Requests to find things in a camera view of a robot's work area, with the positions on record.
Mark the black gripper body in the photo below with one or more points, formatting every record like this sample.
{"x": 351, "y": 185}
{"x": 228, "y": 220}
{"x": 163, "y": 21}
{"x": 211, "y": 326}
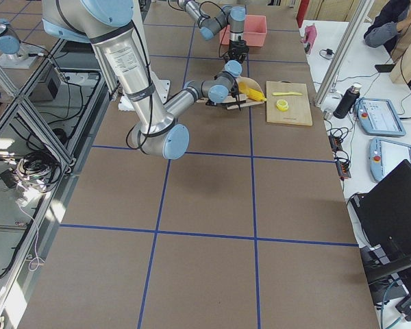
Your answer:
{"x": 237, "y": 46}
{"x": 235, "y": 90}

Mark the beige plastic dustpan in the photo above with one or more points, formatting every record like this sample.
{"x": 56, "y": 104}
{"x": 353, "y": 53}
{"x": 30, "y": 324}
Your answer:
{"x": 248, "y": 81}

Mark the beige hand brush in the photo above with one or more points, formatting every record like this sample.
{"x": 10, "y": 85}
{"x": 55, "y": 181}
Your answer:
{"x": 247, "y": 102}

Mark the yellow toy corn cob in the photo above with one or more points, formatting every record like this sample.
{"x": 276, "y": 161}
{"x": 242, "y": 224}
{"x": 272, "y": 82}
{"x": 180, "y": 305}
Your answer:
{"x": 255, "y": 95}

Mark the brown toy potato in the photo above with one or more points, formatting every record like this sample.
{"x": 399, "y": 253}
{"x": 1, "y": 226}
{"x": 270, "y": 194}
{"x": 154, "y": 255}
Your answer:
{"x": 243, "y": 88}

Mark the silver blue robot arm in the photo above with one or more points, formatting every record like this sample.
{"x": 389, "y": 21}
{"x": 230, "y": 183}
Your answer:
{"x": 210, "y": 26}
{"x": 110, "y": 28}

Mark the pink plastic bin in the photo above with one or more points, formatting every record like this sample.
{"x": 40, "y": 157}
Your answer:
{"x": 254, "y": 32}

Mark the yellow plastic toy knife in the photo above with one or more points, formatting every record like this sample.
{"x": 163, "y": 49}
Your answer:
{"x": 291, "y": 93}

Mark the yellow toy lemon slice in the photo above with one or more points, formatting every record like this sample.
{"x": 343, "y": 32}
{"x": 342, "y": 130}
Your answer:
{"x": 282, "y": 105}

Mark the bamboo cutting board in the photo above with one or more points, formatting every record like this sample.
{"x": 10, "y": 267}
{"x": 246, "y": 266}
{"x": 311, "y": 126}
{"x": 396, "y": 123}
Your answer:
{"x": 299, "y": 112}

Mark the pink cloth on stand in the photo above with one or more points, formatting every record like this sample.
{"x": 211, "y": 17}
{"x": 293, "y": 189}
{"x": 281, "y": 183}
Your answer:
{"x": 309, "y": 37}

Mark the black water bottle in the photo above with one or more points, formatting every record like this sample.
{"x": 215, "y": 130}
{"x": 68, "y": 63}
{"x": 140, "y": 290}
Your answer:
{"x": 347, "y": 101}

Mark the black smartphone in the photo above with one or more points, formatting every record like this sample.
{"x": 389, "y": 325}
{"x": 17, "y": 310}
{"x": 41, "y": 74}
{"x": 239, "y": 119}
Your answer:
{"x": 384, "y": 68}

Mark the upper blue teach pendant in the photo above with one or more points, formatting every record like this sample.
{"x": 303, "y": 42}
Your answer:
{"x": 378, "y": 117}

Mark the blue teach pendant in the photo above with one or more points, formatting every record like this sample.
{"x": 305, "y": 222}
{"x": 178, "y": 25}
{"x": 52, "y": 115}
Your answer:
{"x": 385, "y": 155}
{"x": 378, "y": 117}

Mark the seated person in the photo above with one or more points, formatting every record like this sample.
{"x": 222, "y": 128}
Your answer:
{"x": 391, "y": 29}

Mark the lower blue teach pendant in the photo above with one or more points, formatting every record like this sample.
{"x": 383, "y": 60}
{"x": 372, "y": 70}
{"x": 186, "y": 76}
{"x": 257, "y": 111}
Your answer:
{"x": 385, "y": 155}

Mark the aluminium frame post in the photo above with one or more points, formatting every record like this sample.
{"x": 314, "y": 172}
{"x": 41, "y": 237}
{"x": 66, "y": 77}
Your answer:
{"x": 357, "y": 19}

